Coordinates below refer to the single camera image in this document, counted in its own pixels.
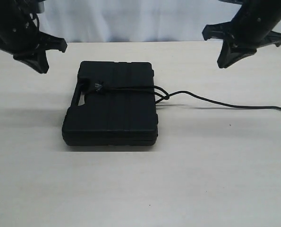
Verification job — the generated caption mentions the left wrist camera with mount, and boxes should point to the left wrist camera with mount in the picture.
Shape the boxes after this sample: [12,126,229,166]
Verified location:
[31,0,45,14]

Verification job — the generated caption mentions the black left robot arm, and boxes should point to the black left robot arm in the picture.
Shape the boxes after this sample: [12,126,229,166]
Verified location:
[0,0,68,74]

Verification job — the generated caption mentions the black plastic carrying case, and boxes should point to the black plastic carrying case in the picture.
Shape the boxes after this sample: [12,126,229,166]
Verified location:
[62,61,158,147]

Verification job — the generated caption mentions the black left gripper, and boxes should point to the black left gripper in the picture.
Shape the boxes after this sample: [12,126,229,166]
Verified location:
[0,31,67,74]

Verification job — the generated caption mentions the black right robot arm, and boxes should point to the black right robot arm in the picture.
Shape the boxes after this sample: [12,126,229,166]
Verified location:
[202,0,281,69]

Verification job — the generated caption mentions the black cord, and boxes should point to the black cord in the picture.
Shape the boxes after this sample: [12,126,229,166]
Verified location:
[80,81,281,112]

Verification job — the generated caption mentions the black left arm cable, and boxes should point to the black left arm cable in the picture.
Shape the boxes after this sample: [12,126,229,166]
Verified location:
[29,11,41,30]

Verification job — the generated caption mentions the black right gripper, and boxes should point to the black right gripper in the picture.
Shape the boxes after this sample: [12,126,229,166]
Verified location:
[202,22,281,69]

